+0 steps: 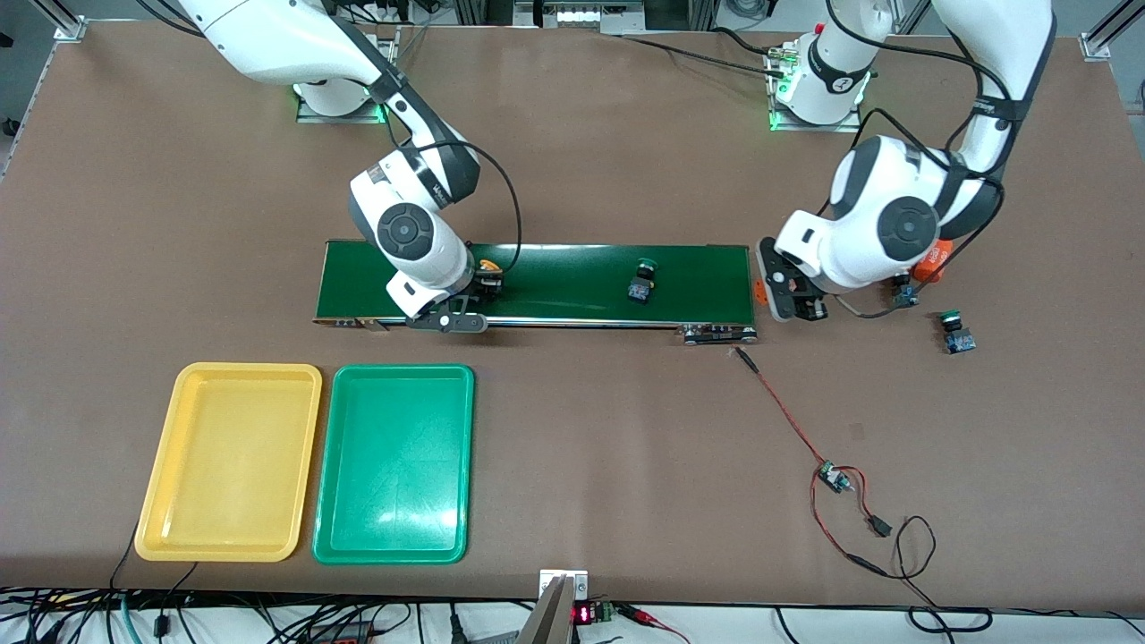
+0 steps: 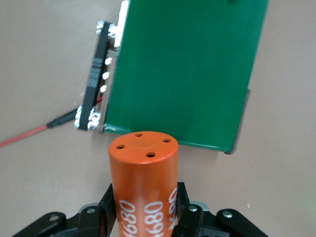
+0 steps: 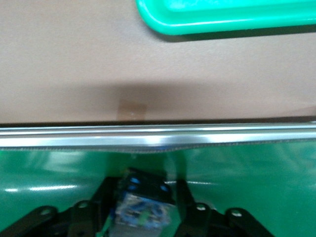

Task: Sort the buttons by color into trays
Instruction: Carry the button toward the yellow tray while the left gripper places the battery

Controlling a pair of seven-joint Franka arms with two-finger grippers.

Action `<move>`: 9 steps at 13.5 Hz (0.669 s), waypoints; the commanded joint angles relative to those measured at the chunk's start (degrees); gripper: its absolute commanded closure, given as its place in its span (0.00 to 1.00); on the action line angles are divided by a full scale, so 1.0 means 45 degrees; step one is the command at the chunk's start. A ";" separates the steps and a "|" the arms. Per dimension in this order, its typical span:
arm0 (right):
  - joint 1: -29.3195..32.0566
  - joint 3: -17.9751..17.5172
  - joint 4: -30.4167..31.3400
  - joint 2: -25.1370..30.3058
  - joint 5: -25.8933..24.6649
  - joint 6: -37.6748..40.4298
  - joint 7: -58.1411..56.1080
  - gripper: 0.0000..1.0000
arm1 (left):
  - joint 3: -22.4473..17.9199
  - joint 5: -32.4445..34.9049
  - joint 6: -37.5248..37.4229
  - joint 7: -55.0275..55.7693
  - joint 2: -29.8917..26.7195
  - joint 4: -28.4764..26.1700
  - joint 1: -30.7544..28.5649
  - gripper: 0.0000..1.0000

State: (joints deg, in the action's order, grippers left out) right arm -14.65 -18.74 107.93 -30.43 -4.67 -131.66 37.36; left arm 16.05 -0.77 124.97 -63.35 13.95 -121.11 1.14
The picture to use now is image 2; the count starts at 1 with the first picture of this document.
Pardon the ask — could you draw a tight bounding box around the red conveyor power cable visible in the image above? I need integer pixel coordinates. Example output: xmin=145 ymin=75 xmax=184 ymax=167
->
xmin=0 ymin=96 xmax=104 ymax=149

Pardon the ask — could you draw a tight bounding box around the orange cylinder marked 4680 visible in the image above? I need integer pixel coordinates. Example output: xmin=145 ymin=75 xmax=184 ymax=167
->
xmin=108 ymin=130 xmax=179 ymax=237

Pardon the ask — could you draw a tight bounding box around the green conveyor belt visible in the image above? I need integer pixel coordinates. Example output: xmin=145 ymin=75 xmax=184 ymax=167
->
xmin=74 ymin=0 xmax=271 ymax=155

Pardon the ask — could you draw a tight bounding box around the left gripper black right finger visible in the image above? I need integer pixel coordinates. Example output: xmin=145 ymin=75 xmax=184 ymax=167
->
xmin=170 ymin=182 xmax=270 ymax=237

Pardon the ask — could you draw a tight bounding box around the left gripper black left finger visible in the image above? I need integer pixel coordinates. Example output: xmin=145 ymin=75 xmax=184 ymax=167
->
xmin=12 ymin=182 xmax=117 ymax=237

